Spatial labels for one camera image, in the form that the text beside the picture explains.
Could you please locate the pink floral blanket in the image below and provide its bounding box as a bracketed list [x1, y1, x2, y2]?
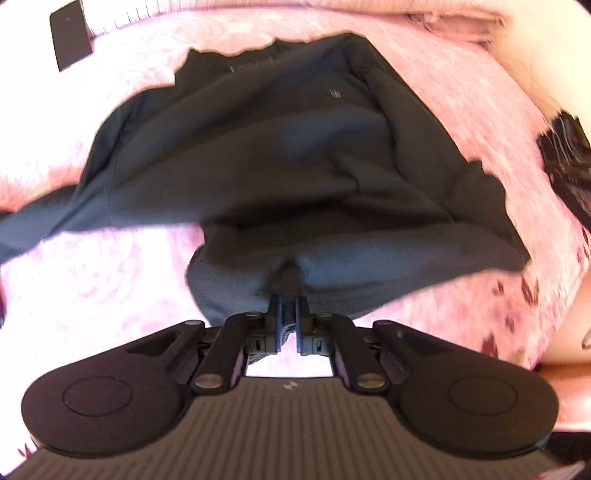
[0, 9, 591, 462]

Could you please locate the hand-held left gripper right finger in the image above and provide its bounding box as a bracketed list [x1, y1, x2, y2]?
[295, 295, 431, 394]

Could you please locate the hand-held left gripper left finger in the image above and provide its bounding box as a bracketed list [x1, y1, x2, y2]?
[127, 295, 283, 394]

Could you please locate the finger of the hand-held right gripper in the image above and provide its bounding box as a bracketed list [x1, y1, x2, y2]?
[537, 111, 591, 219]

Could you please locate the purple pillow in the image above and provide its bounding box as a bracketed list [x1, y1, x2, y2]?
[406, 0, 514, 43]

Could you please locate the black rectangular object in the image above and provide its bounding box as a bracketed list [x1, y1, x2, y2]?
[49, 0, 96, 72]

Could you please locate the dark grey sweatshirt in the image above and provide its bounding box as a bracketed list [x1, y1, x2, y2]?
[0, 31, 532, 326]

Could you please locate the striped lilac quilt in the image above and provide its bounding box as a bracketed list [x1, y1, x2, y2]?
[85, 0, 416, 38]

